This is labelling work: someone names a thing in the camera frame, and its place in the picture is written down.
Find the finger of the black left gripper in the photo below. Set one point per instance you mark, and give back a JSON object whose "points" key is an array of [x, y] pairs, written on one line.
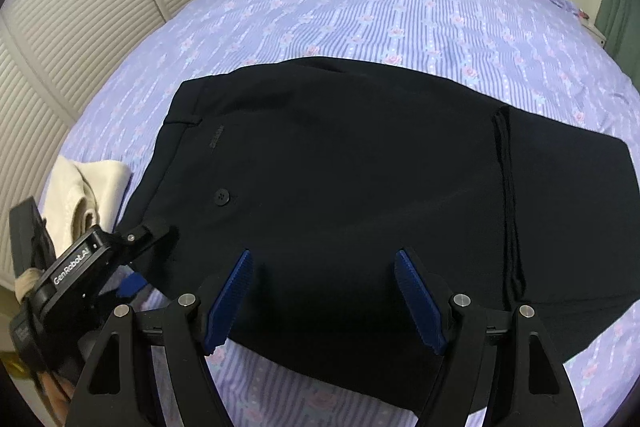
{"points": [[131, 286], [146, 239]]}

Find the black pants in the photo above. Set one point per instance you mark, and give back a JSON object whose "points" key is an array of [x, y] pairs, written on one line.
{"points": [[324, 169]]}

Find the green curtain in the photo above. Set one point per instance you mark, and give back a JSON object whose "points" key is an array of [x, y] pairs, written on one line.
{"points": [[619, 22]]}

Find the white nightstand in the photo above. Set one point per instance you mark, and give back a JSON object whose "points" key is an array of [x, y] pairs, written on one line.
{"points": [[588, 24]]}

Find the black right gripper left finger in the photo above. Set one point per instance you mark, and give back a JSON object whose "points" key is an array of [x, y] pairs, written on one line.
{"points": [[118, 385]]}

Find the cream folded cloth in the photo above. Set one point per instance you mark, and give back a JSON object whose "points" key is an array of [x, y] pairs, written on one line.
{"points": [[79, 195]]}

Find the purple floral bed sheet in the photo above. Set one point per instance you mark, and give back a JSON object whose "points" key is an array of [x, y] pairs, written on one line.
{"points": [[529, 53]]}

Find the white louvered wardrobe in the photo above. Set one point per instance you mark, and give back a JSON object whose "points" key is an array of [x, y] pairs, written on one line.
{"points": [[55, 56]]}

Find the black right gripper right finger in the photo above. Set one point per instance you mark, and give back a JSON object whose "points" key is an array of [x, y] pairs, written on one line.
{"points": [[510, 353]]}

